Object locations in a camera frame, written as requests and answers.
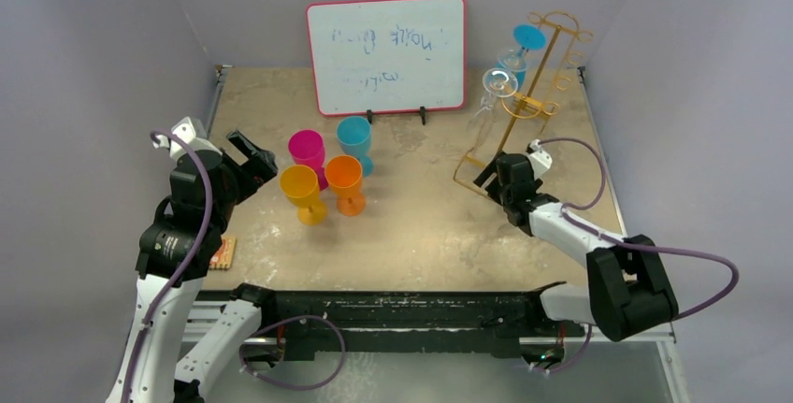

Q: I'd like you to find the yellow wine glass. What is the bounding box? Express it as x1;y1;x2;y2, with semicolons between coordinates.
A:
279;165;327;225

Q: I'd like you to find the pink wine glass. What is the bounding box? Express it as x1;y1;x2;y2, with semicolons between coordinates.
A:
288;129;328;191

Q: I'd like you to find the orange wine glass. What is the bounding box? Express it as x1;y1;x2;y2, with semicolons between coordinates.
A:
325;155;366;217

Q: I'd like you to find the clear wine glass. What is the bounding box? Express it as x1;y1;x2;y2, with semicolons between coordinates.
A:
497;48;527;81
469;67;518;145

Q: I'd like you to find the light blue wine glass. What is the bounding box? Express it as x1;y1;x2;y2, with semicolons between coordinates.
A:
336;116;374;177

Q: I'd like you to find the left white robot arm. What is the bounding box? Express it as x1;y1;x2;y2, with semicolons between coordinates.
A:
108;122;279;402

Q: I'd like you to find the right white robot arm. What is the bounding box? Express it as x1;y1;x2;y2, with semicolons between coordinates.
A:
473;151;679;341

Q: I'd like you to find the rear blue wine glass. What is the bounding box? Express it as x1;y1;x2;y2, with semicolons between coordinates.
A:
512;24;546;88

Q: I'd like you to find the orange small circuit board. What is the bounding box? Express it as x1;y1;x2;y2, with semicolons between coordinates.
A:
209;237;237;270

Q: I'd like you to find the red framed whiteboard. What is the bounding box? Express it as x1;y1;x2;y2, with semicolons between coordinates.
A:
306;0;466;117

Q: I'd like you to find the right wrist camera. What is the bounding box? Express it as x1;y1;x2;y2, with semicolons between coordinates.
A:
526;139;553;180

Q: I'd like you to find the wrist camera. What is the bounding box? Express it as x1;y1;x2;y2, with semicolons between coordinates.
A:
152;117;221;162
526;139;553;180

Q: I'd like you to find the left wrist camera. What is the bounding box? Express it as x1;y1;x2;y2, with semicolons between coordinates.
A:
152;117;221;162

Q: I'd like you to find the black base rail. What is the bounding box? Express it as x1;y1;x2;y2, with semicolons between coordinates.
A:
229;283;560;361

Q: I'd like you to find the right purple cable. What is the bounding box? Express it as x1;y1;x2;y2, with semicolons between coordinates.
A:
532;137;742;377

